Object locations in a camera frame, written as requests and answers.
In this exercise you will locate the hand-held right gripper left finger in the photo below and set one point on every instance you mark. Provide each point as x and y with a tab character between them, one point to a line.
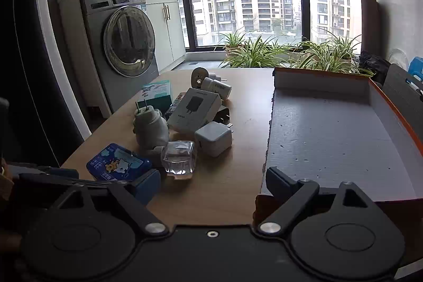
148	186

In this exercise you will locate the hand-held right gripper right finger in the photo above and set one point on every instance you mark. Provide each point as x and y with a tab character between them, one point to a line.
277	181

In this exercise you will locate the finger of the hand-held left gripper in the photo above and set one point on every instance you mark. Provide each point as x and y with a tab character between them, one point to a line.
59	172

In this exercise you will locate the blue cartoon tissue pack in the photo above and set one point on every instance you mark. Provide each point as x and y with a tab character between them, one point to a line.
115	163

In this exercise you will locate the white plug-in vaporizer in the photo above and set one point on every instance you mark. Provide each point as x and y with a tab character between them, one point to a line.
150	130

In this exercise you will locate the orange-edged white cardboard box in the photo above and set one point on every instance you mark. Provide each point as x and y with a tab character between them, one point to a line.
330	136

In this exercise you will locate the white square charger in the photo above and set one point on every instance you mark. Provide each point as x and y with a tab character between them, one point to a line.
211	138

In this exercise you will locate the black charger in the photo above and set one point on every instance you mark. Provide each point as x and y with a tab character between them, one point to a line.
224	113

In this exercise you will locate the white charger carton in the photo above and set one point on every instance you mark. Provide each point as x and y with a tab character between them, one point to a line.
193	110

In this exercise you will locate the dark printed card box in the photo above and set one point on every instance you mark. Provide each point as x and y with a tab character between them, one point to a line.
176	98

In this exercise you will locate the green cartoon carton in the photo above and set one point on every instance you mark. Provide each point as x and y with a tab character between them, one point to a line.
158	90

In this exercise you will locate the white bottle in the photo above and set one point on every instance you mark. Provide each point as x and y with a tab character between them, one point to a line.
216	88

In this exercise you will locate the large spider plant white pot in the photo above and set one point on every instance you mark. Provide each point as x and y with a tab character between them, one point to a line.
254	54

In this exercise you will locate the floor drain grate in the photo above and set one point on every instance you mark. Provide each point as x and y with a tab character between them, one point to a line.
191	63

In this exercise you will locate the spider plant in pale pot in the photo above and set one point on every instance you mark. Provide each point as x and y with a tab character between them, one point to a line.
330	62

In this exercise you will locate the grey washing machine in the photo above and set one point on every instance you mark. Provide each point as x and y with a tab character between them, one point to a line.
129	40

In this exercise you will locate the spider plant in brown pot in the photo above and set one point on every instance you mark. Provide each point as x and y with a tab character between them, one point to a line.
234	40

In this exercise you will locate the spider plant by window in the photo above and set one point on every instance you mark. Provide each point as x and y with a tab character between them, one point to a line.
333	44

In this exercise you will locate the black bag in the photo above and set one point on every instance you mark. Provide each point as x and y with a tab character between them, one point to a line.
373	64

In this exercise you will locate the white laundry cabinet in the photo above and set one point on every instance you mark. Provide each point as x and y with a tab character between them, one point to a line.
165	34

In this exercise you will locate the white fan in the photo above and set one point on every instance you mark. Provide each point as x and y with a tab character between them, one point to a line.
398	55

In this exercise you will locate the blue plastic stool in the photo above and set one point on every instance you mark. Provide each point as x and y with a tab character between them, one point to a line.
417	67

